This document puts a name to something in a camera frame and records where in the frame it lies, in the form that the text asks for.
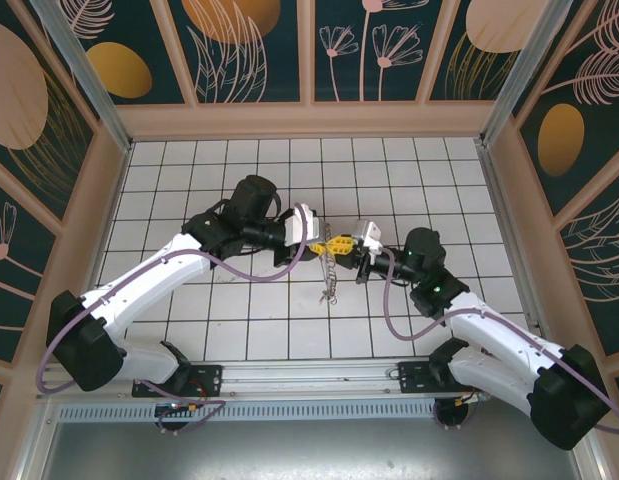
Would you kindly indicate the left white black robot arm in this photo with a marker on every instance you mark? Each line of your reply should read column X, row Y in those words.
column 154, row 280

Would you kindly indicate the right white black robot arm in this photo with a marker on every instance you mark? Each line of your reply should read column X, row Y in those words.
column 499, row 330

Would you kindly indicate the grey metal sheet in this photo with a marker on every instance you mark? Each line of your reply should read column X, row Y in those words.
column 309, row 450

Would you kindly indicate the yellow connector with circuit board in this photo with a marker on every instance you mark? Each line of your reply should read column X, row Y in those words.
column 189, row 408

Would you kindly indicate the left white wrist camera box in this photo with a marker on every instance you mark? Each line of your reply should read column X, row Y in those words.
column 304, row 230

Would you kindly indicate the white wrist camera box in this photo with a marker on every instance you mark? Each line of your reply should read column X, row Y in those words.
column 304, row 230
column 366, row 235

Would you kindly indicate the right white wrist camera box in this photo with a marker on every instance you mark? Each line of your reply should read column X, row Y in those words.
column 366, row 235

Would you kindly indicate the aluminium side rail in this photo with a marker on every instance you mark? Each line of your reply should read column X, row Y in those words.
column 504, row 215

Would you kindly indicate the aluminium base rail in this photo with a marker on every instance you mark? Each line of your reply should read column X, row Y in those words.
column 309, row 375

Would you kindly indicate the aluminium corner post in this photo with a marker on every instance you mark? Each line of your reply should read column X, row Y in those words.
column 89, row 85
column 519, row 70

